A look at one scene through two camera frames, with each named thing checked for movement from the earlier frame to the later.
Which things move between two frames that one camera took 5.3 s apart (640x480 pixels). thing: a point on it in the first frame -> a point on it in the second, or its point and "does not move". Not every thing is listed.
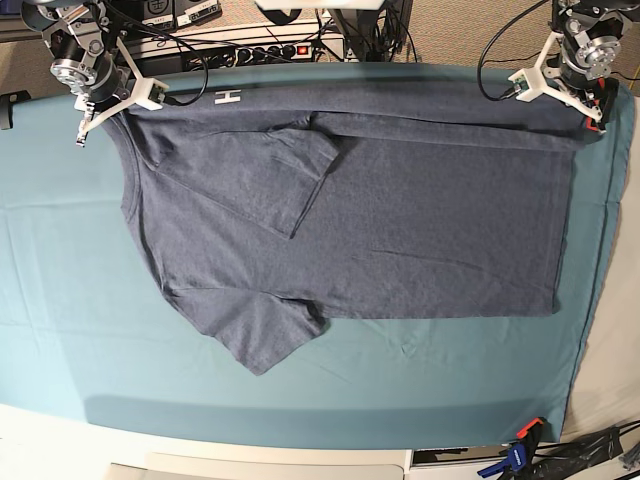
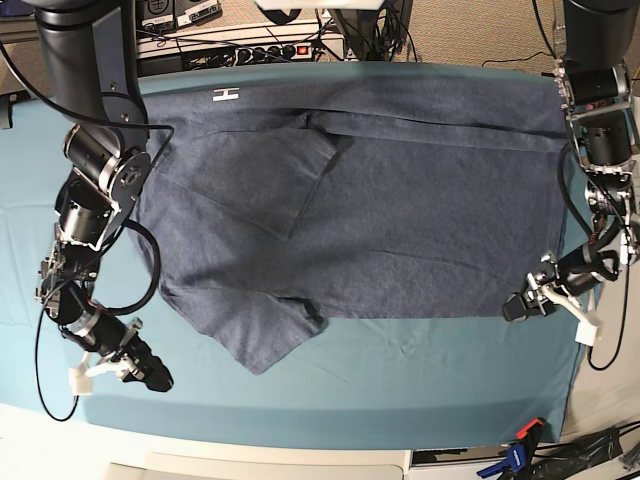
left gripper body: [100, 95] -> [114, 337]
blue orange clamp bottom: [518, 464] does not move
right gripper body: [599, 94] -> [547, 273]
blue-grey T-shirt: [270, 208] does not move
